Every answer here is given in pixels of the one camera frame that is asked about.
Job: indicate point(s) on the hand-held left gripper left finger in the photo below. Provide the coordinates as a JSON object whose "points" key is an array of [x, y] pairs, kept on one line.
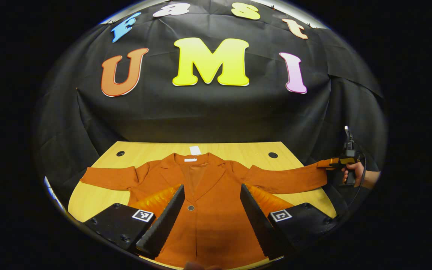
{"points": [[163, 225]]}

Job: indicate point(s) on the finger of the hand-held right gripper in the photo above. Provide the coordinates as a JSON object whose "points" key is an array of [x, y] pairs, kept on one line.
{"points": [[345, 161]]}

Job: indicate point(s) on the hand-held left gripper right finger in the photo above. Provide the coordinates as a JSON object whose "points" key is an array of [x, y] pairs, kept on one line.
{"points": [[257, 225]]}

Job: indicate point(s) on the orange jacket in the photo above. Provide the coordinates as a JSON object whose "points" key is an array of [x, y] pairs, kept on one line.
{"points": [[216, 225]]}

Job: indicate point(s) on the black backdrop cloth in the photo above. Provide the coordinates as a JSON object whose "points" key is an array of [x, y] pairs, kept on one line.
{"points": [[201, 112]]}

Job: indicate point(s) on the row of black cloth clips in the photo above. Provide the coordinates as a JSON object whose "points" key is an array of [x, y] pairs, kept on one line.
{"points": [[272, 6]]}

